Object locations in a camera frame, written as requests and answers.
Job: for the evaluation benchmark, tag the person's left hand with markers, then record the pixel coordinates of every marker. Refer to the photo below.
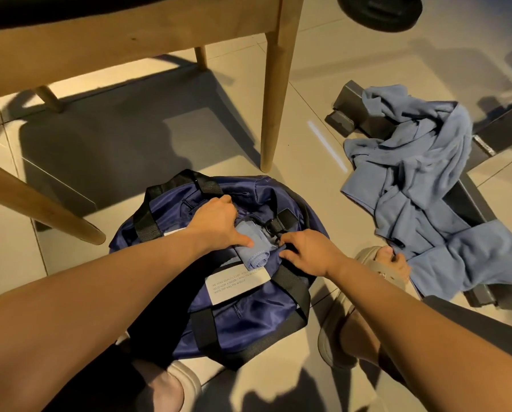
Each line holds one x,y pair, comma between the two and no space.
217,223

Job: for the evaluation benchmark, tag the person's right hand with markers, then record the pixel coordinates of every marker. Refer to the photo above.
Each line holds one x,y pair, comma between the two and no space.
314,251

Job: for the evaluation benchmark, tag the single blue-grey towel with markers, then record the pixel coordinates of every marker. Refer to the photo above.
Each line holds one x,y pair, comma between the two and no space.
254,244

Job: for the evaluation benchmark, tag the navy blue bag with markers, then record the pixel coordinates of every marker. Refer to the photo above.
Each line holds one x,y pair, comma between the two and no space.
256,321

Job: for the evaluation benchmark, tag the pile of blue-grey towels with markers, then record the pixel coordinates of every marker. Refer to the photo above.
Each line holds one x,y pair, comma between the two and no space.
419,184

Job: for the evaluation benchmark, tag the person's left forearm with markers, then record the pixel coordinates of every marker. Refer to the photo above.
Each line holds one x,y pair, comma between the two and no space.
84,321

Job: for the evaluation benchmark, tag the person's left leg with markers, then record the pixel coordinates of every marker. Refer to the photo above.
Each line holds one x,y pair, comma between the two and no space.
144,382

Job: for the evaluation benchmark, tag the wooden chair with black seat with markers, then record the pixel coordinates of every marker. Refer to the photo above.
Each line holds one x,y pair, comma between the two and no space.
136,38

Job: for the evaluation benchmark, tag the loose black weight plate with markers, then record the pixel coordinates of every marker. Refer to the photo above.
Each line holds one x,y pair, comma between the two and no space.
380,11

